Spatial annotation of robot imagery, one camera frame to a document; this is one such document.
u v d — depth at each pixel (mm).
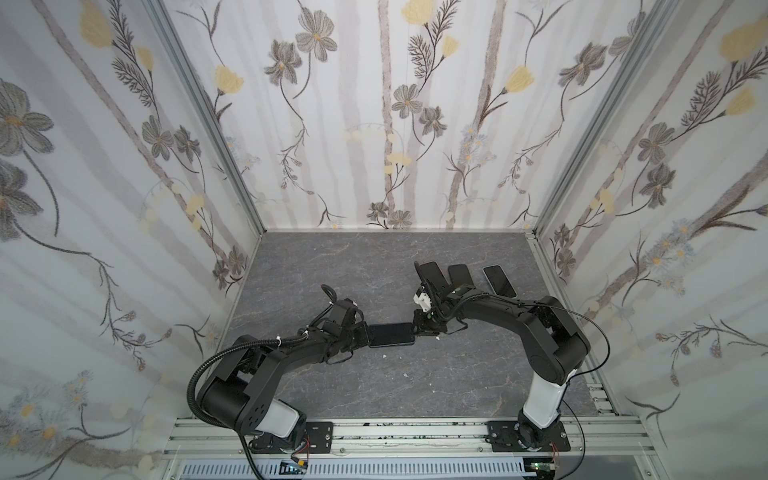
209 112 855
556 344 492
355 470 702
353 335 787
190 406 429
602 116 864
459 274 1142
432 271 1110
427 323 811
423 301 878
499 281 1067
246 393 436
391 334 903
